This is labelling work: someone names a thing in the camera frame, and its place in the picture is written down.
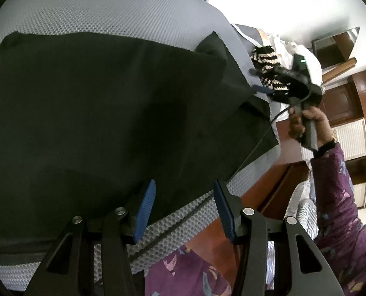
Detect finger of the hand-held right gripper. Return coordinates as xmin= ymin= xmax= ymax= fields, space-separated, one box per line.
xmin=252 ymin=84 xmax=277 ymax=97
xmin=248 ymin=68 xmax=279 ymax=78

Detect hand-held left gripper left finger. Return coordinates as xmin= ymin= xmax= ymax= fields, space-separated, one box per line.
xmin=23 ymin=179 xmax=157 ymax=296

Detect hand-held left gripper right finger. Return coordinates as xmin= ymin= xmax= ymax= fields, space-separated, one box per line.
xmin=213 ymin=179 xmax=345 ymax=296

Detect black pants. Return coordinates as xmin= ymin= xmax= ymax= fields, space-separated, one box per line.
xmin=0 ymin=31 xmax=279 ymax=248

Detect person's right forearm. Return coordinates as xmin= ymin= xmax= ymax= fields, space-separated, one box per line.
xmin=310 ymin=141 xmax=366 ymax=296

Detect person's right hand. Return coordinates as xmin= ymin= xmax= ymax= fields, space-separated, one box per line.
xmin=288 ymin=105 xmax=336 ymax=149

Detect black white striped knit cloth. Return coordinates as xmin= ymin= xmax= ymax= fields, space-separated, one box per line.
xmin=250 ymin=46 xmax=294 ymax=92

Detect grey pillow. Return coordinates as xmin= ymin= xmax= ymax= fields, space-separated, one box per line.
xmin=231 ymin=23 xmax=265 ymax=56

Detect wooden pole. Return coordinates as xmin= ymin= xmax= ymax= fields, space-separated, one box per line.
xmin=321 ymin=58 xmax=356 ymax=83

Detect wooden cabinet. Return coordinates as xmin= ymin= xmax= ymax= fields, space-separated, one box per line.
xmin=241 ymin=163 xmax=310 ymax=220

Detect dark wooden wardrobe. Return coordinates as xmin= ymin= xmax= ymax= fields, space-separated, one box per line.
xmin=323 ymin=69 xmax=366 ymax=210

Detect person's purple printed clothing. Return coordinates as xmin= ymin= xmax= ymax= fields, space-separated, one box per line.
xmin=144 ymin=243 xmax=236 ymax=296

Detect white radiator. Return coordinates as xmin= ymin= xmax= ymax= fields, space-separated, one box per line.
xmin=335 ymin=118 xmax=366 ymax=161

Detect white patterned bedding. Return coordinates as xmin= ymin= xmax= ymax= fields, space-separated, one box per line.
xmin=283 ymin=180 xmax=319 ymax=239

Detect grey mesh mattress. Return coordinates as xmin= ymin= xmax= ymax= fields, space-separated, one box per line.
xmin=0 ymin=0 xmax=282 ymax=293

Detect black cable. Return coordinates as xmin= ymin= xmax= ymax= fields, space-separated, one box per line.
xmin=227 ymin=97 xmax=313 ymax=181

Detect wall mirror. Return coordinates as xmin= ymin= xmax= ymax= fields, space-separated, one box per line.
xmin=312 ymin=26 xmax=361 ymax=69

